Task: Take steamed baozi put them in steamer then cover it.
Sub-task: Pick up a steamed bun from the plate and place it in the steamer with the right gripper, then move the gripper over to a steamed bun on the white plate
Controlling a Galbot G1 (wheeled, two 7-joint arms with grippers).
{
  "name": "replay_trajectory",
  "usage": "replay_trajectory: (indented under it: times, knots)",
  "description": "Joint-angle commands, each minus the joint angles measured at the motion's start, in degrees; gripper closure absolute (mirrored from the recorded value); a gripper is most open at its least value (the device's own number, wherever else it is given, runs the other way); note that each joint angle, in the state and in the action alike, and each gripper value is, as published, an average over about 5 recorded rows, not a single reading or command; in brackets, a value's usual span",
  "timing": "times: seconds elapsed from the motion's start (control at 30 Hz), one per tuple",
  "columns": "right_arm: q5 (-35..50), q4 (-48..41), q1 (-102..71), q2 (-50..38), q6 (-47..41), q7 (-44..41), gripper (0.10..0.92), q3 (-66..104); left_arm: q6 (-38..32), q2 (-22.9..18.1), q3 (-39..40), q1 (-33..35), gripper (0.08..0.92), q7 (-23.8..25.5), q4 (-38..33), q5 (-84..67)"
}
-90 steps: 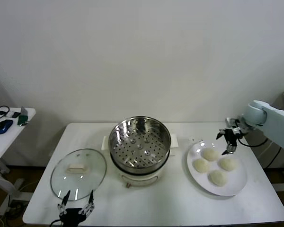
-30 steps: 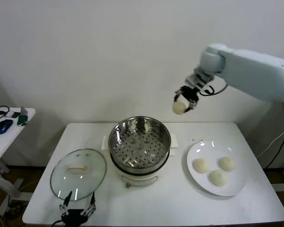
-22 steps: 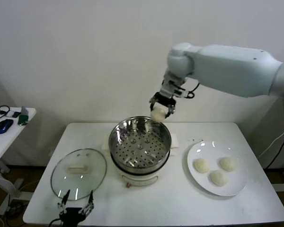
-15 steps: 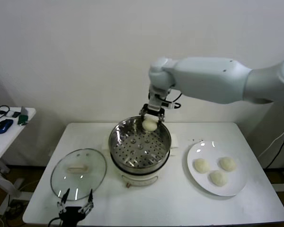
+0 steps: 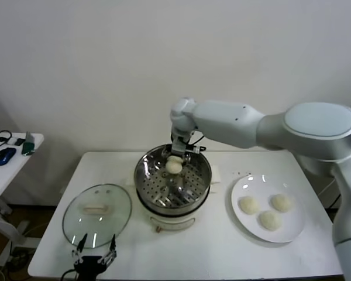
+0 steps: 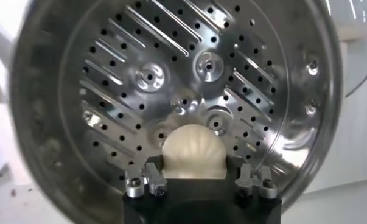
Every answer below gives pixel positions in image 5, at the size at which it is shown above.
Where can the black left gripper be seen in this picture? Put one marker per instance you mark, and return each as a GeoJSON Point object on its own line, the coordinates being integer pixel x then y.
{"type": "Point", "coordinates": [89, 267]}

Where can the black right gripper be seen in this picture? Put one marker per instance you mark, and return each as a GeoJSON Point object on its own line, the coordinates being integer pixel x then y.
{"type": "Point", "coordinates": [180, 143]}

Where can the white steamed baozi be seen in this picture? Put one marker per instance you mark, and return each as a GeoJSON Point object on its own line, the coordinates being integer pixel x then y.
{"type": "Point", "coordinates": [269, 220]}
{"type": "Point", "coordinates": [248, 205]}
{"type": "Point", "coordinates": [281, 202]}
{"type": "Point", "coordinates": [174, 167]}

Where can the glass pot lid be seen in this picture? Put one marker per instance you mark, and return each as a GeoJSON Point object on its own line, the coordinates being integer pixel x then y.
{"type": "Point", "coordinates": [85, 228]}

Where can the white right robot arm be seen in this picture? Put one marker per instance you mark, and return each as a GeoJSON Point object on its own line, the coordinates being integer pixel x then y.
{"type": "Point", "coordinates": [280, 128]}

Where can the steel steamer basket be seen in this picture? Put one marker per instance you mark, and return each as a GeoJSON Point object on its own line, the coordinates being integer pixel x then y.
{"type": "Point", "coordinates": [146, 175]}

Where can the white electric cooker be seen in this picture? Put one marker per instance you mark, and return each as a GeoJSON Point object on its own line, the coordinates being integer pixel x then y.
{"type": "Point", "coordinates": [172, 222]}

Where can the white side table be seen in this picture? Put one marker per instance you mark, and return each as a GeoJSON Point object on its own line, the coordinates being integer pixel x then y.
{"type": "Point", "coordinates": [14, 175]}

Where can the green handheld device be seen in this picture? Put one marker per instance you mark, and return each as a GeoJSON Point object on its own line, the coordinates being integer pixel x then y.
{"type": "Point", "coordinates": [27, 147]}

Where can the white round plate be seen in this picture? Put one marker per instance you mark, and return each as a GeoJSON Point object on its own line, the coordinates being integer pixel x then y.
{"type": "Point", "coordinates": [280, 231]}

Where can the blue computer mouse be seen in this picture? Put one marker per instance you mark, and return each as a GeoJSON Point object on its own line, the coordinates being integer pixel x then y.
{"type": "Point", "coordinates": [4, 156]}

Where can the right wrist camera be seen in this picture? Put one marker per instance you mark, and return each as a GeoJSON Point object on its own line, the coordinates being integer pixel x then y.
{"type": "Point", "coordinates": [197, 148]}

